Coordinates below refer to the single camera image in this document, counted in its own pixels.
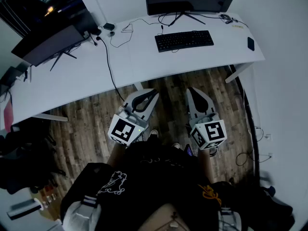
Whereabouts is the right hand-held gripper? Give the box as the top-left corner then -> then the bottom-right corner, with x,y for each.
185,87 -> 228,151

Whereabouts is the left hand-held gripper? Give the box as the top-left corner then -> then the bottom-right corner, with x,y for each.
107,88 -> 160,147

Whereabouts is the black keyboard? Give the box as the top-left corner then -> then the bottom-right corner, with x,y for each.
154,30 -> 215,53

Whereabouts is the person's right forearm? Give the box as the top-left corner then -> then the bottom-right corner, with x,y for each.
197,148 -> 215,184

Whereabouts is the person's left forearm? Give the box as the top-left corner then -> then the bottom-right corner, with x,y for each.
107,142 -> 127,168

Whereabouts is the white desk leg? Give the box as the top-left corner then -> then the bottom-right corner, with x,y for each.
32,113 -> 69,122
225,63 -> 254,84

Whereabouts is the person's black shirt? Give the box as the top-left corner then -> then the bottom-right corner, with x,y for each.
60,138 -> 243,231

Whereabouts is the thin-legged black monitor stand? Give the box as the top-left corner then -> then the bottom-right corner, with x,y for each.
50,49 -> 77,72

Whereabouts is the black computer mouse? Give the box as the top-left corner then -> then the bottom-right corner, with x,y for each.
218,13 -> 239,24

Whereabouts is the flat black monitor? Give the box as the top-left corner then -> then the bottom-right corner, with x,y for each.
11,24 -> 87,67

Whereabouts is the black bag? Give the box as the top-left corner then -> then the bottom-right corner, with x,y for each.
258,171 -> 296,231

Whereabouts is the black office chair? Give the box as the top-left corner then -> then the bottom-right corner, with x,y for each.
0,121 -> 67,195

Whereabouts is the red flat object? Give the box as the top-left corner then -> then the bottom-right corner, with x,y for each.
3,99 -> 13,133

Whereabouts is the thick black power cable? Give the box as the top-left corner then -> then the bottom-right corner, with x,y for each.
96,36 -> 125,102

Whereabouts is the loose black floor cable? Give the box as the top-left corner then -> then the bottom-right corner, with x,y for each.
235,150 -> 272,167

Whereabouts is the thin black desk cable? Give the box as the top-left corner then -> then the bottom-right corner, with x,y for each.
109,18 -> 165,49

